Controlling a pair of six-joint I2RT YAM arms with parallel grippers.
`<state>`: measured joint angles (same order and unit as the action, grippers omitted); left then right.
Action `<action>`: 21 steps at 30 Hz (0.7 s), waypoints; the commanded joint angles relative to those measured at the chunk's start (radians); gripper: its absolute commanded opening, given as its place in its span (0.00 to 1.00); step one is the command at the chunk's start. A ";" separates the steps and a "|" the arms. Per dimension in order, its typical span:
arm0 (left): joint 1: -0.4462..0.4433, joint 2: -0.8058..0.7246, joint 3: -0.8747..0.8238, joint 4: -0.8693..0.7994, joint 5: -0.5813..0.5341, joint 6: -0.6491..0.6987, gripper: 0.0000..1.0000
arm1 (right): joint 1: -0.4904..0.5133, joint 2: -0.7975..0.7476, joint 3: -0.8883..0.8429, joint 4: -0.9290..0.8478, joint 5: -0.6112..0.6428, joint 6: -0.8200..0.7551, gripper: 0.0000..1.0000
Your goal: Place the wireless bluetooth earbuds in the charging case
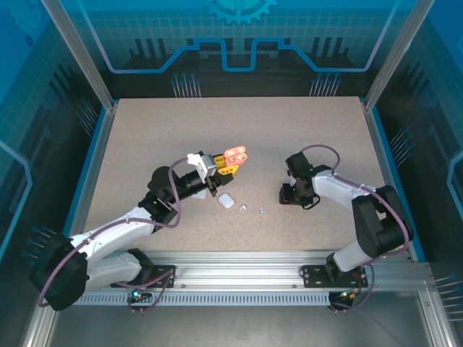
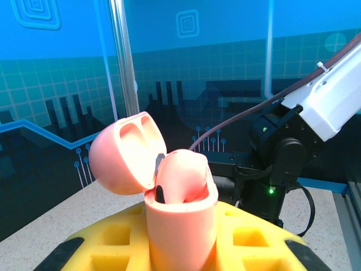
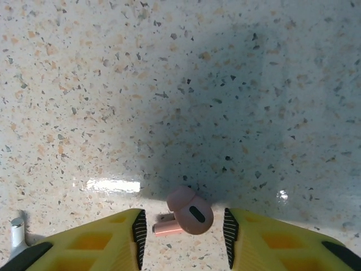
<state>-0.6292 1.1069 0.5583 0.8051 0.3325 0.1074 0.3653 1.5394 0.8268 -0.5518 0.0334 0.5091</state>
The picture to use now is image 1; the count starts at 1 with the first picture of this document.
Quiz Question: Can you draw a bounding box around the pink earbud charging case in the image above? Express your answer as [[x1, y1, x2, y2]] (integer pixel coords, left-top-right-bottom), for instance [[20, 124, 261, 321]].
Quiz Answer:
[[224, 145, 248, 168]]

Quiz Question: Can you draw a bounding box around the blue-trimmed aluminium side rail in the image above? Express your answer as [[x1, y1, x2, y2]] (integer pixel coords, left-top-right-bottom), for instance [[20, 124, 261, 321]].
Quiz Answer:
[[361, 100, 428, 263], [57, 100, 119, 254]]

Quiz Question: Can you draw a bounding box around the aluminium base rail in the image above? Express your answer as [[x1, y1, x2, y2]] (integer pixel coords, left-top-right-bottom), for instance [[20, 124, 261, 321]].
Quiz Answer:
[[104, 251, 431, 290]]

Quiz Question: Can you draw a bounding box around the slotted grey cable duct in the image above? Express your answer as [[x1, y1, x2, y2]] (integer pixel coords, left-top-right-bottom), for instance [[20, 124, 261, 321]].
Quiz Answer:
[[57, 291, 362, 308]]

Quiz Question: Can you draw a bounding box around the aluminium corner post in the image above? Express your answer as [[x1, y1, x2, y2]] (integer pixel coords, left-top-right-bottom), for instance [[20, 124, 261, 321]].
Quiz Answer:
[[363, 0, 437, 111], [40, 0, 119, 111]]

